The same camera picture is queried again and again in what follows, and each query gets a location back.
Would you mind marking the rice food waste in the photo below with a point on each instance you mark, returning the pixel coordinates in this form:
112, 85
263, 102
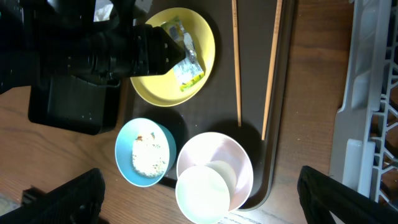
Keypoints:
149, 156

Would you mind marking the small white cup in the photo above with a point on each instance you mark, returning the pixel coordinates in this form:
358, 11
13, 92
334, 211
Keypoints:
205, 193

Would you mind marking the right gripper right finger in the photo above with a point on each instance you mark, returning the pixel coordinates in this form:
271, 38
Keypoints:
323, 198

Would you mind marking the white tissue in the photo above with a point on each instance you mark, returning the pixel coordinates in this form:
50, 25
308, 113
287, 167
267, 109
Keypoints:
103, 9

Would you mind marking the blue bowl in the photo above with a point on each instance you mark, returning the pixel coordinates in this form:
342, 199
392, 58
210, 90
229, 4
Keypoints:
123, 149

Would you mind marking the green snack wrapper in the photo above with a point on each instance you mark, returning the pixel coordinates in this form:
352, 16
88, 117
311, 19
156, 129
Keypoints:
188, 72

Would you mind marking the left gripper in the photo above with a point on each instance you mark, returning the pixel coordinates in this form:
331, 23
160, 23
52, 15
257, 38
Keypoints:
126, 53

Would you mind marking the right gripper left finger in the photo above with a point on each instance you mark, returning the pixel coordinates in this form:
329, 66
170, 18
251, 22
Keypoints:
78, 201

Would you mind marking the wooden chopstick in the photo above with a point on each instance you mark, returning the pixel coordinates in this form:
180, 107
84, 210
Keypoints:
236, 60
272, 60

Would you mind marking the grey dishwasher rack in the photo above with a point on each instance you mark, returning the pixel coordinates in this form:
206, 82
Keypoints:
364, 149

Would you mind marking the black plastic tray bin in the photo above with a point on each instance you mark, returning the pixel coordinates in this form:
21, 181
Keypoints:
70, 103

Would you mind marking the dark brown serving tray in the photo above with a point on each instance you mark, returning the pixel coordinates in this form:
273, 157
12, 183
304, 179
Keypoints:
214, 107

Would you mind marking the pink white bowl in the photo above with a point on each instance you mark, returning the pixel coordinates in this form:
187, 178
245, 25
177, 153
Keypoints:
205, 148

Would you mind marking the yellow round plate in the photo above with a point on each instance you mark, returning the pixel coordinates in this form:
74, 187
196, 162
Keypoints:
162, 90

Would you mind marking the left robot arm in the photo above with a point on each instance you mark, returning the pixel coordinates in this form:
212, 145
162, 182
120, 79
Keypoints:
42, 39

